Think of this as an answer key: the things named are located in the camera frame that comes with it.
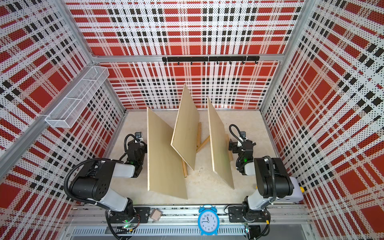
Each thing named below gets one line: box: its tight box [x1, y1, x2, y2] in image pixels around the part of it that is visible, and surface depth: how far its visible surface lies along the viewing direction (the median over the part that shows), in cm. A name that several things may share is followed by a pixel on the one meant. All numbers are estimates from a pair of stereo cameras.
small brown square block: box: [149, 209, 162, 221], surface depth 74 cm
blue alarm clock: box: [197, 204, 220, 236], surface depth 72 cm
